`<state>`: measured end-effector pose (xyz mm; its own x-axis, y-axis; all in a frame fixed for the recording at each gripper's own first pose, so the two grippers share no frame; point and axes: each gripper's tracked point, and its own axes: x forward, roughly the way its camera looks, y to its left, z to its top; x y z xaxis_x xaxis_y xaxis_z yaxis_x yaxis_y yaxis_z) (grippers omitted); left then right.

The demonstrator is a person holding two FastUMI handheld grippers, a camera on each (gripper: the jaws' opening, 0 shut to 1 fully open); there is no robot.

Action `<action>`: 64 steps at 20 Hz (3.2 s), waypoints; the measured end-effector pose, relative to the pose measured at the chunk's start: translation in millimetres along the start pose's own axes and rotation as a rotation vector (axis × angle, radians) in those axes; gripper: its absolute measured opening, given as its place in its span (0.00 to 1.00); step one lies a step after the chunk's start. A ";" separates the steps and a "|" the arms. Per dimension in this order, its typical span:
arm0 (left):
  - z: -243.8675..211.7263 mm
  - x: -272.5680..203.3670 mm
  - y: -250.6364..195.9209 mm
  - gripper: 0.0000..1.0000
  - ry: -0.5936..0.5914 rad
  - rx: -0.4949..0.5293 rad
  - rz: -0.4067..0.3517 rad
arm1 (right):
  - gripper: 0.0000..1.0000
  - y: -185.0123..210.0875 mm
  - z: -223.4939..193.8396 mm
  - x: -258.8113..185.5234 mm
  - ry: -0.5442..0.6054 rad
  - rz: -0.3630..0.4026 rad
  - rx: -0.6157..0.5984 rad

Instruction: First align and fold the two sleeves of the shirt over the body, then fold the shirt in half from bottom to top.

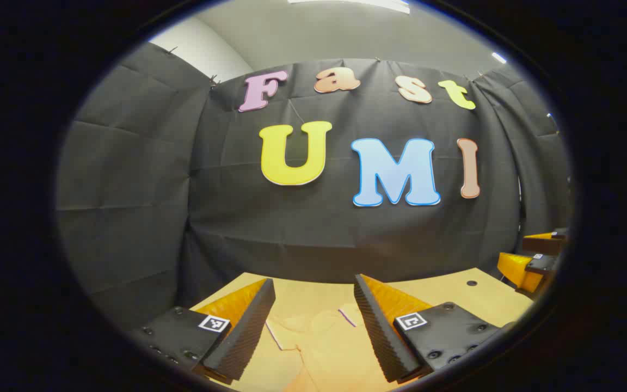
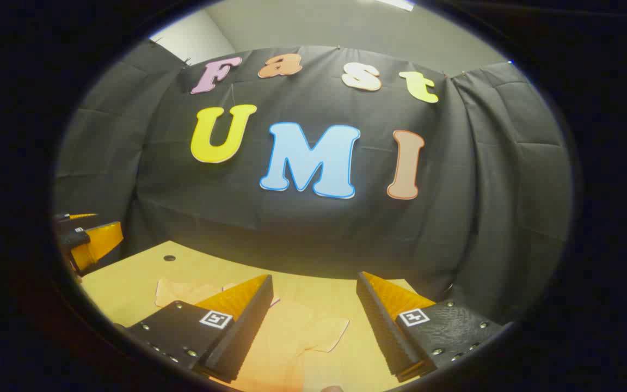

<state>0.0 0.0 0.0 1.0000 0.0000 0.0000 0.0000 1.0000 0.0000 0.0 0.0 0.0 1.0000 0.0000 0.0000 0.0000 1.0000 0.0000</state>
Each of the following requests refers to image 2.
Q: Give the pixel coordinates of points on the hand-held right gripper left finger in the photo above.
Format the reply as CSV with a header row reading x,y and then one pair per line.
x,y
248,326

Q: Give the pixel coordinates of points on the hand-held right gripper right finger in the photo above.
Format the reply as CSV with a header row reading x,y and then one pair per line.
x,y
381,326

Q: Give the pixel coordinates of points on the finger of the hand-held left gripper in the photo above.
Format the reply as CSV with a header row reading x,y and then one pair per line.
x,y
98,242
82,216

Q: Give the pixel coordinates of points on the orange T-shirt with striped collar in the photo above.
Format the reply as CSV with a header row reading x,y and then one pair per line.
x,y
297,332

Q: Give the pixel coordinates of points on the black backdrop cloth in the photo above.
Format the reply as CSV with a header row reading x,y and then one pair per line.
x,y
313,228

